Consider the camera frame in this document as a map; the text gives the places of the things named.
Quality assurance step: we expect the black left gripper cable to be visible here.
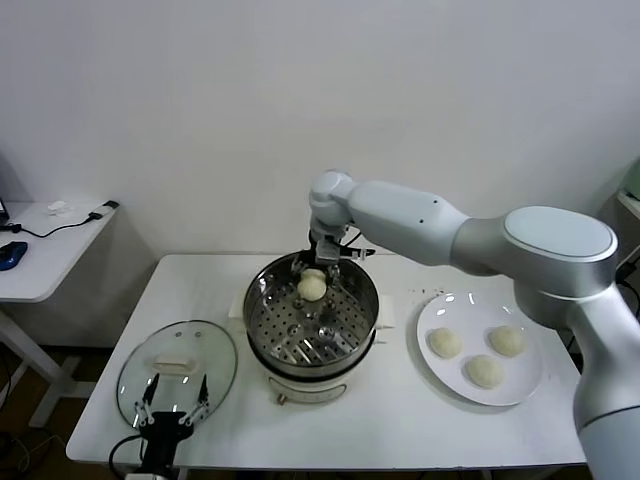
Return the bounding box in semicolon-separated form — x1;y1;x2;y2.
109;432;151;480

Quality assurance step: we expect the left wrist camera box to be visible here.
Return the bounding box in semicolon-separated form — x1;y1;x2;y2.
133;465;176;480

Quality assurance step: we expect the white black adapter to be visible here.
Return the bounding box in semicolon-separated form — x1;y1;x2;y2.
88;200;120;221

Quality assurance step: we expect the blue computer mouse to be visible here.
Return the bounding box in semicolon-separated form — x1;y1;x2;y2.
0;241;30;273

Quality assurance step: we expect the glass lid with cream handle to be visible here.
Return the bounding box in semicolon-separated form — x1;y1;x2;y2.
115;319;239;436

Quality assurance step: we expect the white electric cooking pot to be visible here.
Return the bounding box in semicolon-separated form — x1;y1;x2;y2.
247;327;389;405

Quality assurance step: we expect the black cable with plug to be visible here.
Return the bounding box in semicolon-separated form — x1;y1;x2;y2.
0;212;96;240

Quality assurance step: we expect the white round plate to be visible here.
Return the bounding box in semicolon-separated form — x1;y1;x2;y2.
415;291;545;407

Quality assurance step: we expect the white shelf board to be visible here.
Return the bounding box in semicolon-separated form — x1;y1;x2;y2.
615;191;640;221

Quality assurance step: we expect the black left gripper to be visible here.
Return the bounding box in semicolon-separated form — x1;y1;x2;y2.
132;374;211;471

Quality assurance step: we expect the pale green box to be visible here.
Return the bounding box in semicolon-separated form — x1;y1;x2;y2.
620;157;640;199

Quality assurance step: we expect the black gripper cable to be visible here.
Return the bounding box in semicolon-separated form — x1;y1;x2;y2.
343;227;377;262
109;432;151;480

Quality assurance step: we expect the stainless steel steamer basket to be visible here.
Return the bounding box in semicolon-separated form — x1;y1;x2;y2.
228;251;396;374

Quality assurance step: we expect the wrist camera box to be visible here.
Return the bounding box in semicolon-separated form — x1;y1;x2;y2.
133;465;176;480
313;238;347;265

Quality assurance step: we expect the white steamed baozi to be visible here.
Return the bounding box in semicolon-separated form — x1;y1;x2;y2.
428;327;463;360
465;354;505;390
296;268;329;303
488;325;529;358

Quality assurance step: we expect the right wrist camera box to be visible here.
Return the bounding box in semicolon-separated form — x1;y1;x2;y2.
313;238;347;265

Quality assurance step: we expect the white side table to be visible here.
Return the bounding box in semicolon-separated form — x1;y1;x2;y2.
0;201;121;429

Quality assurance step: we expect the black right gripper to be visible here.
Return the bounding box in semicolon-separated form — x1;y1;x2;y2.
291;227;351;289

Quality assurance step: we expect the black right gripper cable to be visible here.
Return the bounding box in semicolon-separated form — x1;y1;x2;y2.
343;227;377;262

